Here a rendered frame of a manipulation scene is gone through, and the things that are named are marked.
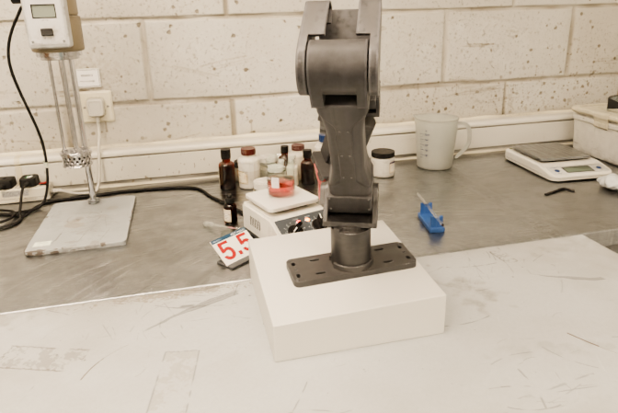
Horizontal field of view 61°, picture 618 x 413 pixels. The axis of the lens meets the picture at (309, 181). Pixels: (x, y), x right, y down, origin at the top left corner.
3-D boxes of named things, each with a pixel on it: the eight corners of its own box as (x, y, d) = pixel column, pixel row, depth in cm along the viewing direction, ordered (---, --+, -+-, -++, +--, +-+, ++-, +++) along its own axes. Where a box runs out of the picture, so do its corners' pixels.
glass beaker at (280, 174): (301, 199, 110) (299, 159, 108) (271, 202, 108) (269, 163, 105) (290, 189, 116) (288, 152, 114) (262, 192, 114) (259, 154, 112)
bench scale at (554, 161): (552, 184, 141) (554, 166, 140) (501, 159, 165) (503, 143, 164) (614, 178, 144) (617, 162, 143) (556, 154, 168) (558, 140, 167)
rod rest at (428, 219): (445, 233, 112) (446, 217, 111) (429, 233, 112) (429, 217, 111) (431, 215, 122) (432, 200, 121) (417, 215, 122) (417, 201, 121)
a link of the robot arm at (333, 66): (334, 187, 86) (310, 28, 59) (374, 188, 85) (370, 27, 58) (330, 219, 83) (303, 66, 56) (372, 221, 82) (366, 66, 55)
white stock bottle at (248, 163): (259, 181, 149) (257, 144, 145) (262, 189, 143) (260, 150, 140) (238, 183, 148) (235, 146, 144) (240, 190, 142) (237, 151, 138)
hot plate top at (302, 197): (320, 201, 110) (320, 197, 109) (269, 213, 104) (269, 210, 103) (291, 187, 119) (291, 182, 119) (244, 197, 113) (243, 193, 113)
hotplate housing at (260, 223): (345, 248, 106) (344, 212, 104) (289, 265, 100) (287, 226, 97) (289, 214, 124) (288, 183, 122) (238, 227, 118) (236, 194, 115)
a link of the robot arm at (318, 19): (331, 79, 89) (300, -20, 59) (384, 78, 87) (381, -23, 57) (327, 150, 86) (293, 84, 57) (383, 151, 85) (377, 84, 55)
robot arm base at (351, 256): (282, 221, 82) (292, 242, 76) (401, 203, 86) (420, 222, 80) (285, 265, 85) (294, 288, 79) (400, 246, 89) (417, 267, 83)
